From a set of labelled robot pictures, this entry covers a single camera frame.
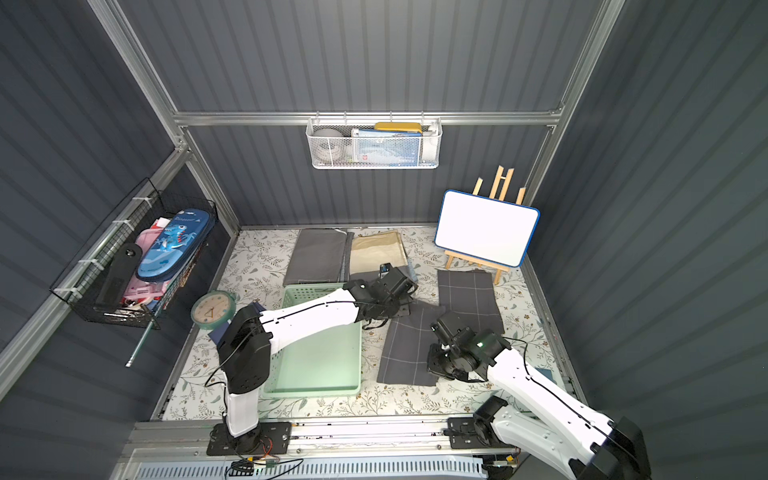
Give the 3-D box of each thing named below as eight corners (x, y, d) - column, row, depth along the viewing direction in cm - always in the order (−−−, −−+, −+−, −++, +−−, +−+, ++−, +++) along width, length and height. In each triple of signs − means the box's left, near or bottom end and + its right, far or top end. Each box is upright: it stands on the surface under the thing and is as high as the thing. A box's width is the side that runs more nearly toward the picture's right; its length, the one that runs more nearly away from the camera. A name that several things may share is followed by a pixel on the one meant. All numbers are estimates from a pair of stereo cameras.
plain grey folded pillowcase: (285, 285, 105) (284, 281, 103) (300, 232, 122) (298, 228, 120) (349, 285, 105) (348, 281, 103) (354, 232, 122) (354, 228, 120)
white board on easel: (459, 295, 102) (480, 233, 78) (430, 248, 116) (440, 183, 92) (518, 275, 108) (554, 210, 83) (483, 232, 121) (506, 166, 97)
